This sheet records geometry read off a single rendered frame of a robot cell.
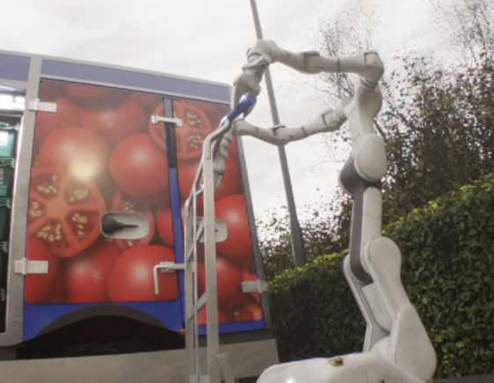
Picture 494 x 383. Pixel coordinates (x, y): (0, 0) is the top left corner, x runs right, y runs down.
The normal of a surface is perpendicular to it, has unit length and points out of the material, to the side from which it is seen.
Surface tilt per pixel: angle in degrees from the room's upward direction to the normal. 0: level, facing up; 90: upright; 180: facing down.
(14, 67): 90
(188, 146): 90
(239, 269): 90
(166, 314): 90
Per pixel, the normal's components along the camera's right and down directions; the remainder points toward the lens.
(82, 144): 0.42, -0.41
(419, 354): 0.22, -0.42
